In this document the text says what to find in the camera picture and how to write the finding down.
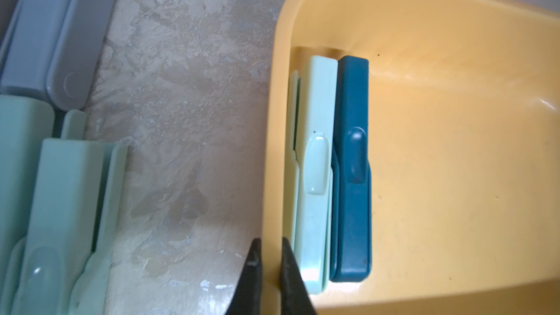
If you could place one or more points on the grey left side pliers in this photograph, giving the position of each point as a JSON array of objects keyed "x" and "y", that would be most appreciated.
[{"x": 51, "y": 49}]

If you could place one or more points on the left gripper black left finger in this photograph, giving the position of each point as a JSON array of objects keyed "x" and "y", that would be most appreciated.
[{"x": 247, "y": 296}]

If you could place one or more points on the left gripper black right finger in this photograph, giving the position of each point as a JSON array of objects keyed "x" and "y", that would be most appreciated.
[{"x": 294, "y": 297}]

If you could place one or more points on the yellow plastic storage tray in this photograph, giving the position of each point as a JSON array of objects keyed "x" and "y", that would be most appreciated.
[{"x": 463, "y": 144}]

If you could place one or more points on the mint green pliers on table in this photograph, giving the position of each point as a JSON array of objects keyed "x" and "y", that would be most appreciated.
[{"x": 60, "y": 198}]

